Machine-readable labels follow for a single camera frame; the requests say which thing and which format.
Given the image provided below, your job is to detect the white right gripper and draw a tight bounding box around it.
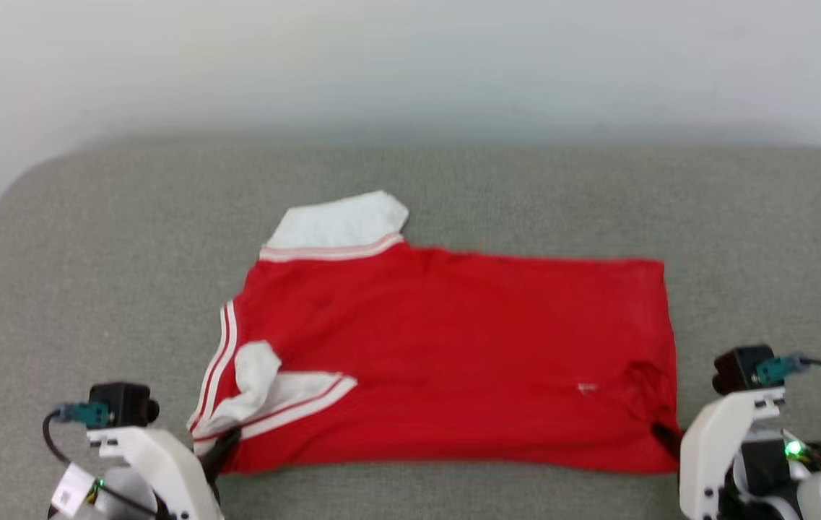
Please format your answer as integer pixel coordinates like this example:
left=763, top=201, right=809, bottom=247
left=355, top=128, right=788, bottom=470
left=651, top=388, right=788, bottom=520

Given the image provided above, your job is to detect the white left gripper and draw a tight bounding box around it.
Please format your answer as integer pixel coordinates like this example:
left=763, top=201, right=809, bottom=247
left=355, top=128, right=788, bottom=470
left=87, top=425, right=242, bottom=520

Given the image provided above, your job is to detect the red and white sports jersey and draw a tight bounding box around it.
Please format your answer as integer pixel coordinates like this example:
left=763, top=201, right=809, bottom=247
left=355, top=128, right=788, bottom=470
left=188, top=190, right=682, bottom=476

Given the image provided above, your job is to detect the grey fabric sofa cushion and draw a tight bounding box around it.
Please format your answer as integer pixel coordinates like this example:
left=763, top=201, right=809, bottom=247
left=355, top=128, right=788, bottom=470
left=0, top=143, right=821, bottom=520

